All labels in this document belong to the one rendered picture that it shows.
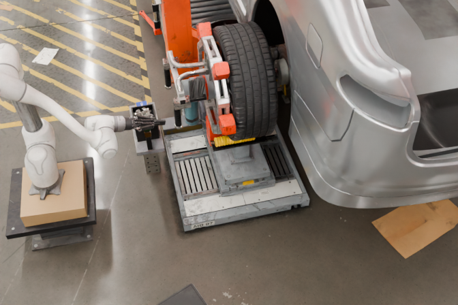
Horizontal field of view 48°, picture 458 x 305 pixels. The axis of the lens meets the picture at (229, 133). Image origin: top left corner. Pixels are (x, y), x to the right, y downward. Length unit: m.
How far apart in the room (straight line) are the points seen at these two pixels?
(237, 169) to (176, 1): 1.11
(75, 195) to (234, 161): 1.01
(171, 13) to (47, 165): 1.13
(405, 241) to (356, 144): 1.42
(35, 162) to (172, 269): 1.01
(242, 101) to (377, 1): 1.19
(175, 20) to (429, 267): 2.13
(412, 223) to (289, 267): 0.87
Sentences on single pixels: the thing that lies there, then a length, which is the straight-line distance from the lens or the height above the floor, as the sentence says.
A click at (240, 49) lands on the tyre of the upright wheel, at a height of 1.16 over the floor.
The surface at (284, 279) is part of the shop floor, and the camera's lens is 3.20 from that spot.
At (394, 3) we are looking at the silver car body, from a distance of 3.44.
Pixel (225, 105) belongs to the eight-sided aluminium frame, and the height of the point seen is 0.95.
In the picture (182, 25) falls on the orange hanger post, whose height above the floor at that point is 0.97.
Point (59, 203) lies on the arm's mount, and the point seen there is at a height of 0.39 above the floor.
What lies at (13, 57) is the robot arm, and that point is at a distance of 2.77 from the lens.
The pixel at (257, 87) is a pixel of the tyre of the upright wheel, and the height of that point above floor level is 1.04.
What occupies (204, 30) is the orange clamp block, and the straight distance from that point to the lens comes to 2.98.
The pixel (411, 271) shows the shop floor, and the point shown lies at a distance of 3.39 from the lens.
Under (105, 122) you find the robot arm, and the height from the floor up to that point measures 0.84.
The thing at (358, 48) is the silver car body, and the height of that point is 1.64.
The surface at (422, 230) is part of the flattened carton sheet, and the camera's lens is 3.56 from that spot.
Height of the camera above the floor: 2.82
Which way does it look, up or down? 47 degrees down
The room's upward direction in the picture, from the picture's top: straight up
